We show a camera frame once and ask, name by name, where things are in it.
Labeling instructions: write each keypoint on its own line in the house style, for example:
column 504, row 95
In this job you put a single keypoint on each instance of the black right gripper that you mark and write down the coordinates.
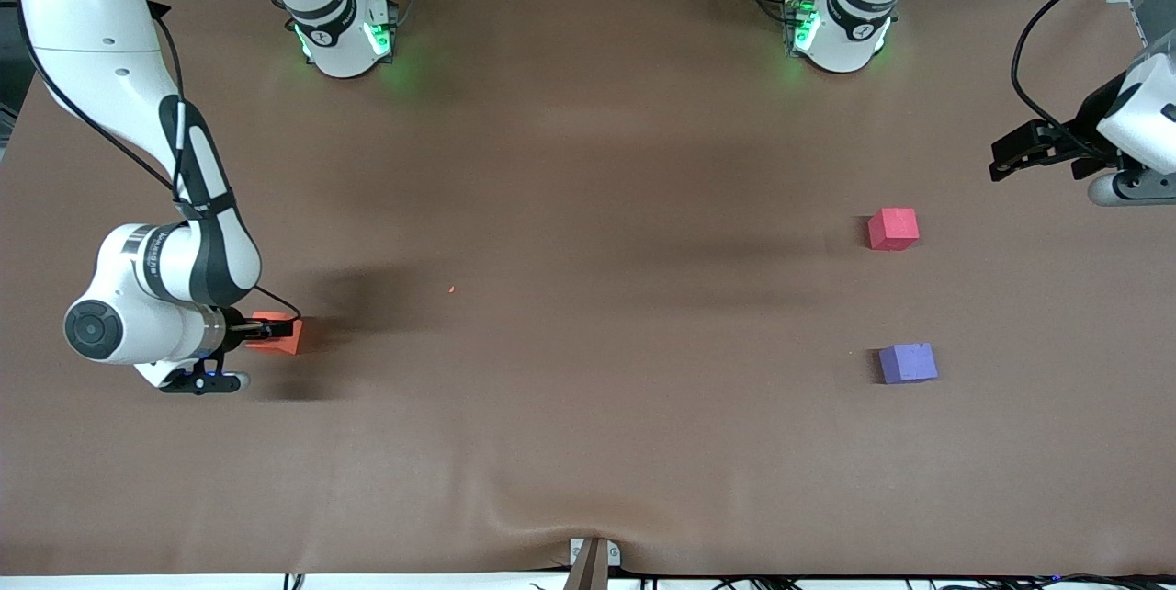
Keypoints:
column 236, row 330

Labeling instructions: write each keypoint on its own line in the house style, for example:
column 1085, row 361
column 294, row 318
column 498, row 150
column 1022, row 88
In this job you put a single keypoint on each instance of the orange foam block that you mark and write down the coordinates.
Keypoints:
column 276, row 347

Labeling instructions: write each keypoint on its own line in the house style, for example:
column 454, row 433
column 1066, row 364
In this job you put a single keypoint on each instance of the red foam block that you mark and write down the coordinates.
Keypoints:
column 893, row 227

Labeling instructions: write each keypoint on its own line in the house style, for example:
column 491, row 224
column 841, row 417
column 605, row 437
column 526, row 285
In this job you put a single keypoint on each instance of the brown table mat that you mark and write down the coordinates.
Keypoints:
column 588, row 204

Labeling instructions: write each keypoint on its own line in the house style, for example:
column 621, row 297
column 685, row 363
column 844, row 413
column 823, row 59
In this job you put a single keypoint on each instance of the purple foam block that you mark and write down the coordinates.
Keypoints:
column 908, row 362

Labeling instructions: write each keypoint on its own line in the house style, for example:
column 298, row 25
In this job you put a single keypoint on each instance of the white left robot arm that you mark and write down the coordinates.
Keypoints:
column 845, row 29

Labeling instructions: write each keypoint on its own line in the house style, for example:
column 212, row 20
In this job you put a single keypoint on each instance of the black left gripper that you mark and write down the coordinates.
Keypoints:
column 1073, row 146

